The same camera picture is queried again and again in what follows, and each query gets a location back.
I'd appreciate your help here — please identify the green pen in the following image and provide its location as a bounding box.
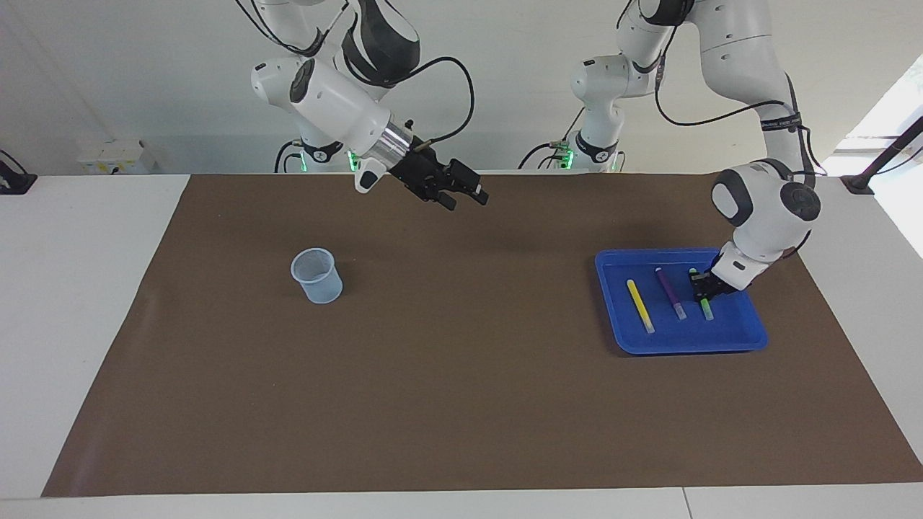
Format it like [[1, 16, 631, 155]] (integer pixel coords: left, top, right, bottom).
[[689, 268, 715, 321]]

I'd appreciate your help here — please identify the purple pen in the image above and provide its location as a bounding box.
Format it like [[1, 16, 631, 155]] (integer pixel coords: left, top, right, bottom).
[[654, 267, 688, 321]]

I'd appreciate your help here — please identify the yellow pen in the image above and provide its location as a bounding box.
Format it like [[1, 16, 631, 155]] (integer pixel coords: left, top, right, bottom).
[[626, 279, 656, 334]]

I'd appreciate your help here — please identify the blue plastic tray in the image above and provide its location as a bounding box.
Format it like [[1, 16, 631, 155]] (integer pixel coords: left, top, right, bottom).
[[594, 248, 769, 356]]

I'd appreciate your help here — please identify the translucent plastic cup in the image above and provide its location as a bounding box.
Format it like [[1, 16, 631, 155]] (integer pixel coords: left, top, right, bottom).
[[291, 247, 344, 305]]

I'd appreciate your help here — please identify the black clamp stand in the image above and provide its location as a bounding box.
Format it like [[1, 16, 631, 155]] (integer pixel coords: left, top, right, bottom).
[[0, 149, 38, 195], [840, 115, 923, 197]]

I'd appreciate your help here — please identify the brown table mat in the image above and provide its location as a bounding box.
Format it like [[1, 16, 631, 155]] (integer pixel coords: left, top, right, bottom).
[[41, 173, 923, 498]]

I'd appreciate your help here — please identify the white power strip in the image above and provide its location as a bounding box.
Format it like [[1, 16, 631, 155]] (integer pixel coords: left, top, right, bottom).
[[77, 141, 157, 175]]

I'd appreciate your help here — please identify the black base cable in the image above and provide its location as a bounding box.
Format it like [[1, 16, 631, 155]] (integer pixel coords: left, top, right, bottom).
[[518, 112, 585, 170], [274, 139, 304, 174]]

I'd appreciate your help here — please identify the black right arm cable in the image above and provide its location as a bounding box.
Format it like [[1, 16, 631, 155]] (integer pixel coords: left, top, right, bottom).
[[404, 56, 477, 148]]

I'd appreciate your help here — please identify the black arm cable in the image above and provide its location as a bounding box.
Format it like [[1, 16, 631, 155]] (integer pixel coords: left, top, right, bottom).
[[653, 29, 819, 177], [404, 56, 477, 148]]

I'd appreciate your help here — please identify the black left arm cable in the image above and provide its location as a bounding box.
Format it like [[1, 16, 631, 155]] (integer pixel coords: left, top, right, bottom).
[[653, 29, 819, 177]]

